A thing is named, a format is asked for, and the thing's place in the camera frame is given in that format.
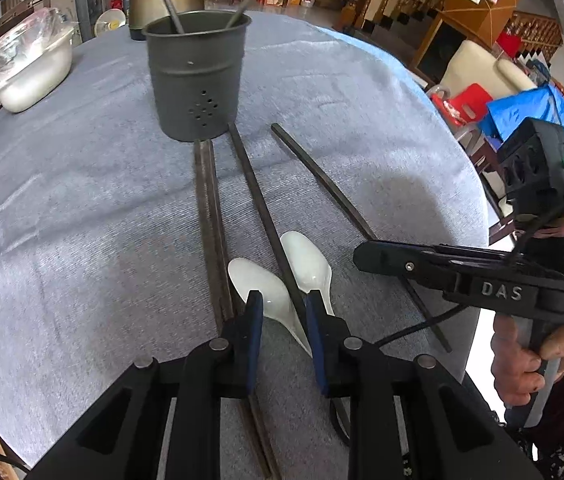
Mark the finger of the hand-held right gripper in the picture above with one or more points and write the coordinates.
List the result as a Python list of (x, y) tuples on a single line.
[(386, 257)]

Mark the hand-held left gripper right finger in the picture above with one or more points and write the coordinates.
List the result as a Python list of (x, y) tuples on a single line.
[(314, 345)]

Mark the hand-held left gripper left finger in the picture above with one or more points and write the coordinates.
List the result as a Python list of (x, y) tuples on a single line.
[(254, 340)]

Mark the white ceramic spoon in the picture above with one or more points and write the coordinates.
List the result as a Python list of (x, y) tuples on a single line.
[(257, 280), (307, 260)]

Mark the grey perforated metal utensil holder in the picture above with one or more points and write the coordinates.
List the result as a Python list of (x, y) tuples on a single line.
[(192, 75)]

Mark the person's right hand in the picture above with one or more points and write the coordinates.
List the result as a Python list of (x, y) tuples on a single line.
[(514, 370)]

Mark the person's dark patterned clothing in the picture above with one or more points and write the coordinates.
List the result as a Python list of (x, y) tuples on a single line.
[(556, 460)]

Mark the red plastic chair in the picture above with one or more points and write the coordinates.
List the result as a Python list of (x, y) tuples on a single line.
[(466, 102)]

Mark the blue cloth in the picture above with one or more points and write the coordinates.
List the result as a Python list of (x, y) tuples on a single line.
[(521, 110)]

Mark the blue tablecloth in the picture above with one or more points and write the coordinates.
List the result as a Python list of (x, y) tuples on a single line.
[(381, 52)]

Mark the cream upholstered chair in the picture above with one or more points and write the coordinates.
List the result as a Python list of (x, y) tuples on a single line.
[(476, 65)]

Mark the grey tablecloth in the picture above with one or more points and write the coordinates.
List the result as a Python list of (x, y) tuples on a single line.
[(87, 185)]

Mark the wooden staircase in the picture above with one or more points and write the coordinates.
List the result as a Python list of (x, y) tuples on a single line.
[(454, 15)]

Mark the white bowl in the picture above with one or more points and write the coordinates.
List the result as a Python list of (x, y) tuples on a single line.
[(32, 80)]

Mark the clear plastic bag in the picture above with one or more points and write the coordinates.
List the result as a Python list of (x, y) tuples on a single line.
[(22, 40)]

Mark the white chest freezer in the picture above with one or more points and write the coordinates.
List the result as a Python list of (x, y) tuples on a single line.
[(64, 2)]

